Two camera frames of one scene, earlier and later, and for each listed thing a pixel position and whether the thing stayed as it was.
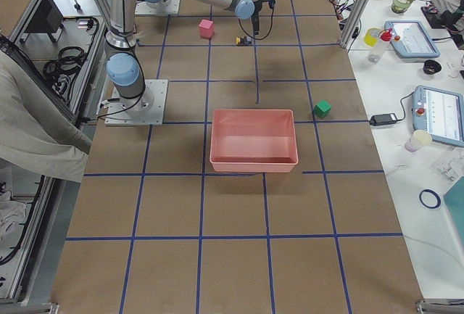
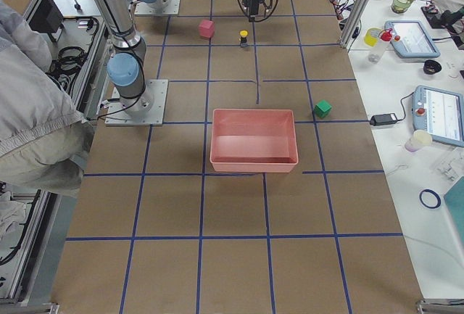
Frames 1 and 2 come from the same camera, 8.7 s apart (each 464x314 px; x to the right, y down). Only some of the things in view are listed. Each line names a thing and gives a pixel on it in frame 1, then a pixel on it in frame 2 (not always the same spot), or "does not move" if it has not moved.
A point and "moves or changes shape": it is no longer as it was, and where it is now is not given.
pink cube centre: x=206 y=28 does not move
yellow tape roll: x=371 y=36 does not move
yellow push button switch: x=241 y=40 moves or changes shape
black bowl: x=431 y=67 does not move
